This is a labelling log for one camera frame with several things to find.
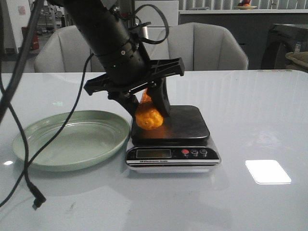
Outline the beige cushion at right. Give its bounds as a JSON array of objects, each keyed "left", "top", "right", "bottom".
[{"left": 285, "top": 51, "right": 308, "bottom": 73}]

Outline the fruit bowl on counter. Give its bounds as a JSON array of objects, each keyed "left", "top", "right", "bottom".
[{"left": 234, "top": 0, "right": 257, "bottom": 10}]

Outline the orange corn cob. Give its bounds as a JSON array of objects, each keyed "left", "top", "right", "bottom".
[{"left": 135, "top": 89, "right": 164, "bottom": 130}]

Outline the dark appliance at right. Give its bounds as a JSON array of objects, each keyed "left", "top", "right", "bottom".
[{"left": 261, "top": 24, "right": 308, "bottom": 69}]

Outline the right grey upholstered chair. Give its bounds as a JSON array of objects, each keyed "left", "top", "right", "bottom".
[{"left": 150, "top": 22, "right": 249, "bottom": 71}]

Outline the grey upholstered chair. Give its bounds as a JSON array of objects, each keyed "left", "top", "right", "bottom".
[
  {"left": 34, "top": 26, "right": 93, "bottom": 73},
  {"left": 150, "top": 22, "right": 249, "bottom": 71}
]

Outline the red trash bin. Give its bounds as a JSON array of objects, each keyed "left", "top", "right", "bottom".
[{"left": 22, "top": 26, "right": 39, "bottom": 51}]

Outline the black silver kitchen scale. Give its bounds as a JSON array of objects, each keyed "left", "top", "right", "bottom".
[{"left": 125, "top": 105, "right": 221, "bottom": 173}]

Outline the left grey upholstered chair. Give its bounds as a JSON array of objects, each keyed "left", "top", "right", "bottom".
[{"left": 34, "top": 26, "right": 93, "bottom": 73}]

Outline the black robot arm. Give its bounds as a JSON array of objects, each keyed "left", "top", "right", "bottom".
[{"left": 51, "top": 0, "right": 185, "bottom": 117}]

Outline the light green plate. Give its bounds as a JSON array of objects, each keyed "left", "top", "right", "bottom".
[{"left": 25, "top": 110, "right": 130, "bottom": 172}]

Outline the white cabinet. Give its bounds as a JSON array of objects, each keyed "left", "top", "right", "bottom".
[{"left": 135, "top": 0, "right": 179, "bottom": 58}]

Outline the black cable with plug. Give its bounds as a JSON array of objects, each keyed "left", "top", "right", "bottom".
[{"left": 0, "top": 0, "right": 95, "bottom": 211}]

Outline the dark grey counter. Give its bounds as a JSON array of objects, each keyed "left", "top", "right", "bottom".
[{"left": 180, "top": 9, "right": 308, "bottom": 70}]

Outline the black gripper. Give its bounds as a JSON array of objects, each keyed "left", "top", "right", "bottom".
[{"left": 83, "top": 43, "right": 185, "bottom": 119}]

